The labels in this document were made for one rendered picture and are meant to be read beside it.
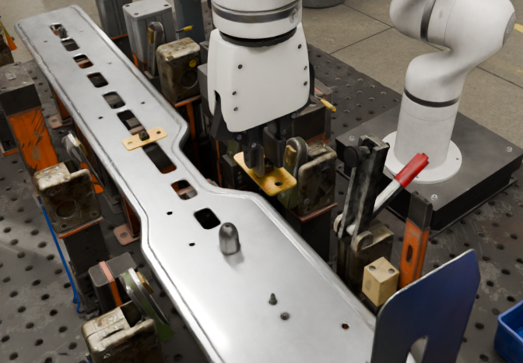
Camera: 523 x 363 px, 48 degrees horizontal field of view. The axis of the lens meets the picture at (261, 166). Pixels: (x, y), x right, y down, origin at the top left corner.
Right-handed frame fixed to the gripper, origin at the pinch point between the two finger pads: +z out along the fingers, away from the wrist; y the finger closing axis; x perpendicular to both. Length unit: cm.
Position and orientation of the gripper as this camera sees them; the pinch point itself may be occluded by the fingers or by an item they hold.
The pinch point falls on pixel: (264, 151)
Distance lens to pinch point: 65.7
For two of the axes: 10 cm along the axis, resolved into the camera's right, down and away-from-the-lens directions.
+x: 5.2, 5.2, -6.7
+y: -8.5, 3.6, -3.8
